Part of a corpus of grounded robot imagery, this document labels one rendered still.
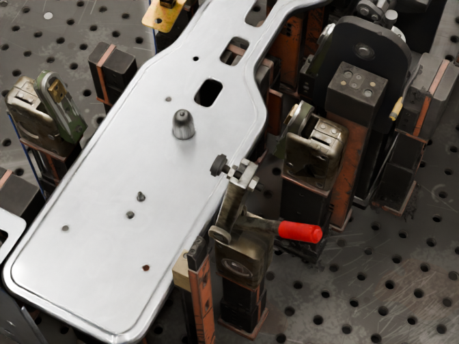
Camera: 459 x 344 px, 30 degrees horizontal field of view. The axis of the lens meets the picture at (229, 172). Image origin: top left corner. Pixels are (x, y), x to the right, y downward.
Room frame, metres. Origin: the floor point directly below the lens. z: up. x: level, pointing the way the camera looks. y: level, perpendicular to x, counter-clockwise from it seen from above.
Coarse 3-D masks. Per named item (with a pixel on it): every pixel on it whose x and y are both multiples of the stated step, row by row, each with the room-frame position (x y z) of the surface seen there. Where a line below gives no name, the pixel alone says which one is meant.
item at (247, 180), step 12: (216, 168) 0.48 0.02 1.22; (228, 168) 0.48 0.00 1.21; (240, 168) 0.48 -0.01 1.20; (252, 168) 0.48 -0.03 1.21; (240, 180) 0.46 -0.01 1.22; (252, 180) 0.46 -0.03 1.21; (228, 192) 0.46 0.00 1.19; (240, 192) 0.45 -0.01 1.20; (228, 204) 0.46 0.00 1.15; (240, 204) 0.46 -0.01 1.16; (228, 216) 0.46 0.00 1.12; (228, 228) 0.46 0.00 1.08
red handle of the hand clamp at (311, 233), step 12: (240, 216) 0.48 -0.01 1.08; (240, 228) 0.46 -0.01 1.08; (252, 228) 0.45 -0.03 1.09; (264, 228) 0.45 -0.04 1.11; (276, 228) 0.44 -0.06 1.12; (288, 228) 0.44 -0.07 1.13; (300, 228) 0.43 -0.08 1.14; (312, 228) 0.43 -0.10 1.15; (300, 240) 0.42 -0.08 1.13; (312, 240) 0.41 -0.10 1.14
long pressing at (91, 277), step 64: (256, 0) 0.90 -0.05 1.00; (320, 0) 0.90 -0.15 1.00; (192, 64) 0.78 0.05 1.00; (256, 64) 0.77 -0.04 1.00; (128, 128) 0.66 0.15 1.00; (256, 128) 0.66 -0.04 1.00; (64, 192) 0.56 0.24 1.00; (128, 192) 0.56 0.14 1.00; (192, 192) 0.55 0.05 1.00; (64, 256) 0.46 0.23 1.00; (128, 256) 0.46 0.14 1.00; (64, 320) 0.37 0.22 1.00; (128, 320) 0.37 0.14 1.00
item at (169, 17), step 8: (160, 0) 0.69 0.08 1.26; (168, 0) 0.70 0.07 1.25; (176, 0) 0.69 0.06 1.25; (184, 0) 0.69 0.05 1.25; (152, 8) 0.68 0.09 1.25; (160, 8) 0.68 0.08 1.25; (168, 8) 0.68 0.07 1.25; (176, 8) 0.68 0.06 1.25; (144, 16) 0.67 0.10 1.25; (152, 16) 0.67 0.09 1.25; (160, 16) 0.67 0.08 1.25; (168, 16) 0.67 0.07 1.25; (176, 16) 0.67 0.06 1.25; (144, 24) 0.66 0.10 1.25; (152, 24) 0.66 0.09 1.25; (160, 24) 0.66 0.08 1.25; (168, 24) 0.66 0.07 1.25
